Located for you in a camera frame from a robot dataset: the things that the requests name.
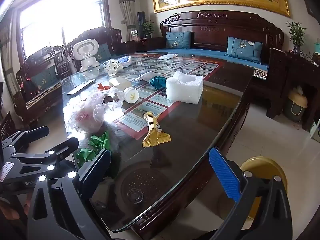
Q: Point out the dark wooden side table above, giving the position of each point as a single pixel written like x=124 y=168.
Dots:
x=282 y=70

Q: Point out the black remote control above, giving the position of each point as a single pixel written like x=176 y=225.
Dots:
x=81 y=87

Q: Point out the teal crumpled wrapper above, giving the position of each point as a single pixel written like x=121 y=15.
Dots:
x=158 y=81

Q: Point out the red crumpled wrapper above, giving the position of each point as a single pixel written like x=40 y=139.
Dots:
x=102 y=87

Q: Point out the teal armchair cushion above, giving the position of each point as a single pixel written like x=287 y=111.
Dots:
x=103 y=52
x=45 y=77

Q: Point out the green cream lidded bin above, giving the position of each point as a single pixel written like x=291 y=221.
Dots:
x=295 y=105

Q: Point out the blue plastic bag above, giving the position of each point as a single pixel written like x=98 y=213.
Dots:
x=125 y=60

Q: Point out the teal embroidered cushion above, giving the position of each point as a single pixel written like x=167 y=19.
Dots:
x=243 y=50
x=178 y=40

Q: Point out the white plastic bottle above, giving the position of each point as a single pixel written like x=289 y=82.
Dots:
x=123 y=86

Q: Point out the tall black column appliance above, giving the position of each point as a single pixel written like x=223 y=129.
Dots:
x=141 y=25

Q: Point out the gold snack wrapper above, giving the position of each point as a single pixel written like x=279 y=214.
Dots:
x=153 y=130

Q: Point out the potted bamboo plant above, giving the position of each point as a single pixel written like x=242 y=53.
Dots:
x=296 y=35

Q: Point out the blue sofa seat mat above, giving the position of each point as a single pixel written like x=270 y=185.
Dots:
x=212 y=53

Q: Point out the carved dark wooden sofa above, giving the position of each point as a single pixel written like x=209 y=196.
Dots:
x=215 y=32

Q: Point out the white foam block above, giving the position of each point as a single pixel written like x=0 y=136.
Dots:
x=183 y=91

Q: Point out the patterned curtain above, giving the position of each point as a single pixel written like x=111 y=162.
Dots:
x=126 y=5

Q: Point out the white paper sheet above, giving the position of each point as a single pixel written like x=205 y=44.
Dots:
x=146 y=75

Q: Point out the white printed crumpled bag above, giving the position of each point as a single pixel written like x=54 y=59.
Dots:
x=113 y=66

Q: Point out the large window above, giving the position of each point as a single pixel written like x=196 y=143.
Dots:
x=62 y=15

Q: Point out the carved wooden coffee table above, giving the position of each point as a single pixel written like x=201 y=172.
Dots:
x=200 y=120

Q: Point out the potted green plant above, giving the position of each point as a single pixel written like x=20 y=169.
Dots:
x=148 y=28

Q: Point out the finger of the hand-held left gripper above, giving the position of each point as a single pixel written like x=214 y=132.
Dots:
x=32 y=133
x=63 y=147

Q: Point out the white robot toy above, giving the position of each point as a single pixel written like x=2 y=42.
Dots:
x=86 y=50

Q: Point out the carved wooden armchair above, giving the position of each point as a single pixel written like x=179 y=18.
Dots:
x=37 y=97
x=105 y=36

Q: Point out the yellow trash bin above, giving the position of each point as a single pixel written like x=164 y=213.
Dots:
x=262 y=166

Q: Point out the white shelf unit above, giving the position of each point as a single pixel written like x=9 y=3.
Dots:
x=315 y=132

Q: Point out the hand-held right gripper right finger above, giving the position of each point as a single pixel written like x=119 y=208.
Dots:
x=223 y=175

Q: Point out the dark wooden corner table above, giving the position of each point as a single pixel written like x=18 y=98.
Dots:
x=152 y=45

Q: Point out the green wrapper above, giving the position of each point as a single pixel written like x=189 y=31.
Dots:
x=95 y=142

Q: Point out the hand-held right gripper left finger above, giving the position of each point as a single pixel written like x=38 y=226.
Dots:
x=97 y=171

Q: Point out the small photo frame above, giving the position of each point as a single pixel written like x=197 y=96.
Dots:
x=135 y=35

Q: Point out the clear plastic bag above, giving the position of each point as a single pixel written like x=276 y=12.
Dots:
x=87 y=115

